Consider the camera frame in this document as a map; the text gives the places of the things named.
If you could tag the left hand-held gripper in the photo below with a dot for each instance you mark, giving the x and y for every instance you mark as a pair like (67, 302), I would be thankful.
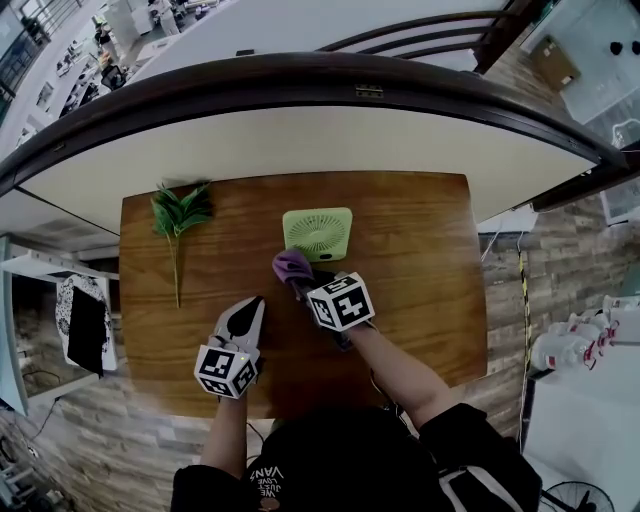
(225, 372)

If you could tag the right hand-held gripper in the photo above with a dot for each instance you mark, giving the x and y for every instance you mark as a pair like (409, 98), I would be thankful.
(345, 305)

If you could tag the purple wiping cloth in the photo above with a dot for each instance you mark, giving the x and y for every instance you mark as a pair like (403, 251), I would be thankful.
(291, 267)

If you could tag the green square fan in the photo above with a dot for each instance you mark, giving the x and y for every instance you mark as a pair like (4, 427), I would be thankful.
(317, 232)

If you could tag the person's right forearm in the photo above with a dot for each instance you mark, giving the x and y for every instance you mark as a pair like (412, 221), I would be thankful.
(405, 375)

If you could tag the person's left forearm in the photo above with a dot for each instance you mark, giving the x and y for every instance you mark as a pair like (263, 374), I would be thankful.
(225, 440)

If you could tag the artificial green leaf sprig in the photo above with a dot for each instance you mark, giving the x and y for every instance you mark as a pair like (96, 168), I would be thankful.
(177, 212)

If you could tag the black garment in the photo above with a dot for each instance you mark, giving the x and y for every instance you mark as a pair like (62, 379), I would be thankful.
(87, 330)

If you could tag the person's black printed t-shirt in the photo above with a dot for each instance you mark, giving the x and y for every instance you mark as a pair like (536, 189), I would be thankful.
(340, 460)

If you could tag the black and white patterned cloth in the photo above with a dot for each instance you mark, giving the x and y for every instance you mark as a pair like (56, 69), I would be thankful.
(64, 305)

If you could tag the brass hinge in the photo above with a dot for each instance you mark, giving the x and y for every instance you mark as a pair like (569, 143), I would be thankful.
(369, 91)

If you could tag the yellow and black striped tape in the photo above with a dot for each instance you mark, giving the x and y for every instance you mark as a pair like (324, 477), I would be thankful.
(524, 290)

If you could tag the white wooden chair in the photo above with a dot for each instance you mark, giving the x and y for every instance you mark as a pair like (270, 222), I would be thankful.
(35, 265)

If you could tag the small black box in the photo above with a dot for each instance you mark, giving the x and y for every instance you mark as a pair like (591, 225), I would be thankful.
(244, 51)

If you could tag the white spray bottle red trigger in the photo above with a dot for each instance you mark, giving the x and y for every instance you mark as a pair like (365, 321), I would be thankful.
(557, 352)
(575, 327)

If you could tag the dark wooden slatted chair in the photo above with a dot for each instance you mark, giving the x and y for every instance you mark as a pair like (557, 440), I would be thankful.
(430, 32)

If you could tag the black office chair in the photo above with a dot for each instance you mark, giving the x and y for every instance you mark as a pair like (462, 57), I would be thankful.
(113, 77)

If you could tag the white table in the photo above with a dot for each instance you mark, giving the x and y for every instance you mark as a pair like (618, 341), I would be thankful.
(585, 430)

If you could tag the brown cardboard box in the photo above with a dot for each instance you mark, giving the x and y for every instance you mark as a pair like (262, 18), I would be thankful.
(555, 62)

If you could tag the glass-topped table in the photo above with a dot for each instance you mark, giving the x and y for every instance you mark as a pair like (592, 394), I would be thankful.
(605, 75)

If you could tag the cream partition with dark rail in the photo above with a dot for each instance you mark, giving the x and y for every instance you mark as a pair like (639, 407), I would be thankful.
(300, 135)

